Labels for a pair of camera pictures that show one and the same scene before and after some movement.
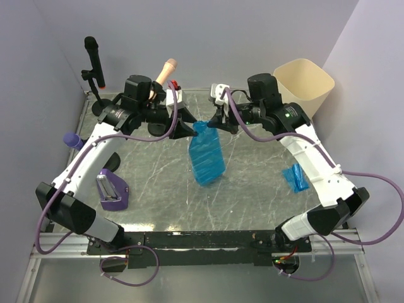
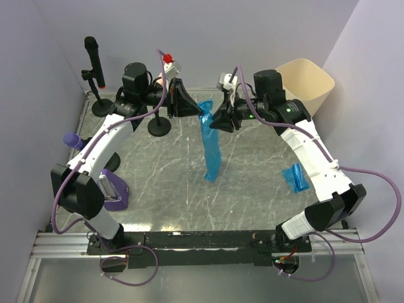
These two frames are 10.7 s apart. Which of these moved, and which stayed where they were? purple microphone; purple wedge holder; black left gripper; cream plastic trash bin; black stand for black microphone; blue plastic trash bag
Moved: blue plastic trash bag; black left gripper
Stayed: black stand for black microphone; purple wedge holder; purple microphone; cream plastic trash bin
